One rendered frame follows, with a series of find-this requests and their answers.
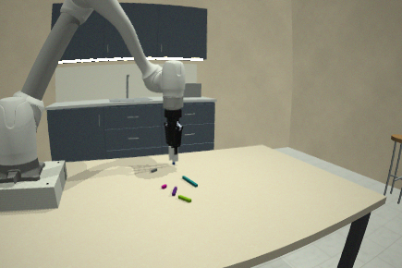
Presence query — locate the lime green rod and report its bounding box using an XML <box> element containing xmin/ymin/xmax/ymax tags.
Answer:
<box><xmin>178</xmin><ymin>195</ymin><xmax>191</xmax><ymax>202</ymax></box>

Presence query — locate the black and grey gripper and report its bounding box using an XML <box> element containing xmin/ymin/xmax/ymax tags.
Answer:
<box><xmin>164</xmin><ymin>109</ymin><xmax>183</xmax><ymax>162</ymax></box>

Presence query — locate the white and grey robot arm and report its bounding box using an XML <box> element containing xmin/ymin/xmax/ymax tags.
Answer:
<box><xmin>0</xmin><ymin>0</ymin><xmax>186</xmax><ymax>185</ymax></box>

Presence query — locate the turquoise rod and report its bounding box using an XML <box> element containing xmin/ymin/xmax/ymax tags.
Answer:
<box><xmin>182</xmin><ymin>176</ymin><xmax>198</xmax><ymax>188</ymax></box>

